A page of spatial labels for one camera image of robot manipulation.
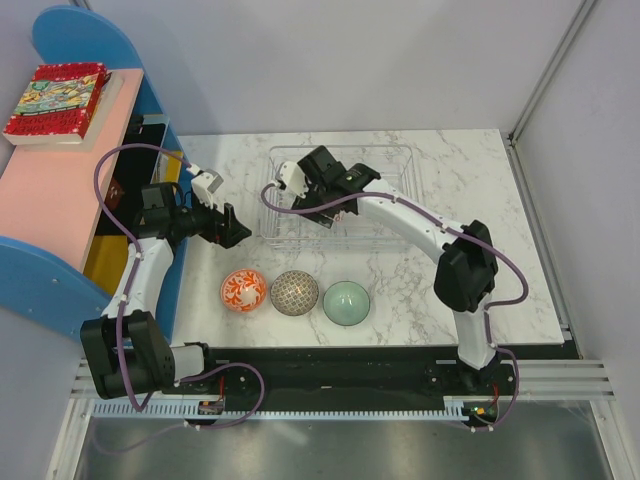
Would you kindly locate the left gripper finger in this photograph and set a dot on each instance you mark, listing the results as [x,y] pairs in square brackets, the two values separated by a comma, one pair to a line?
[230,220]
[233,234]

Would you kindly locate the brown patterned bowl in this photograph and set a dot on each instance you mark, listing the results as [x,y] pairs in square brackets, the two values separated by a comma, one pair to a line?
[294,293]

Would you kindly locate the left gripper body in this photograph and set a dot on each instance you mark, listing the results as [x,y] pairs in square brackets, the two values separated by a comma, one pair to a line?
[207,227]

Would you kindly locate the red illustrated book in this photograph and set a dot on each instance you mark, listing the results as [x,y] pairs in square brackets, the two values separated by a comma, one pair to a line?
[58,104]

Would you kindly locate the pale green bowl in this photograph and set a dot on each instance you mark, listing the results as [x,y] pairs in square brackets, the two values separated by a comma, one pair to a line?
[346,303]

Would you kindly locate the blue pink bookshelf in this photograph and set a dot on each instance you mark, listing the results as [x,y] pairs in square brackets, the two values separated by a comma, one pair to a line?
[49,210]

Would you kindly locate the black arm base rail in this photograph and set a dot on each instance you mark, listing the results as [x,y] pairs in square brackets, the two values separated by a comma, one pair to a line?
[359,378]

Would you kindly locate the beige book under red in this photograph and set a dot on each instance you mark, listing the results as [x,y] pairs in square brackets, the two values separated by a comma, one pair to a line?
[108,97]

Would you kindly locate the white cable duct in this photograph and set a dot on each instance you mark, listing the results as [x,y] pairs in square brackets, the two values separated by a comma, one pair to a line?
[200,409]

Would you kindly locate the yellow book on shelf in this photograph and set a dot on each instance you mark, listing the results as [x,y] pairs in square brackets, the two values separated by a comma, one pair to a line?
[107,257]

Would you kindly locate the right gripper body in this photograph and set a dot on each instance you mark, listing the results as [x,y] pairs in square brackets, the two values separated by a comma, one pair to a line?
[315,195]

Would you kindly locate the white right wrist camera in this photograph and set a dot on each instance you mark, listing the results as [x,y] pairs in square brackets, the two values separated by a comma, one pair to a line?
[292,179]

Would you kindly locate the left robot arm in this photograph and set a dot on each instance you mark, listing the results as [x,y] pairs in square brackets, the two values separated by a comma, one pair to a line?
[126,350]

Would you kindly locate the black book on shelf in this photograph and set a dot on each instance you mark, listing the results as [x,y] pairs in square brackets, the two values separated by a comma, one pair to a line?
[134,168]

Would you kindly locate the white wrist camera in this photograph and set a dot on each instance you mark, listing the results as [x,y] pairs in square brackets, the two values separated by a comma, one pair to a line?
[204,185]
[292,179]

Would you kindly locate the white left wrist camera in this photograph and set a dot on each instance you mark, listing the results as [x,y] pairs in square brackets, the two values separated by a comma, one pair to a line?
[204,185]

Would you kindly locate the orange floral bowl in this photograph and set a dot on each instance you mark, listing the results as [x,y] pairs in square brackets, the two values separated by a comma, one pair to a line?
[243,290]

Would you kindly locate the blue patterned bowl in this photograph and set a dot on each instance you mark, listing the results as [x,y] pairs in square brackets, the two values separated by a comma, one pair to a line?
[339,216]

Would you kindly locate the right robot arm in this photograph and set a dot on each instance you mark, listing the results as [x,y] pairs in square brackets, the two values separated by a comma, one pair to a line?
[465,265]

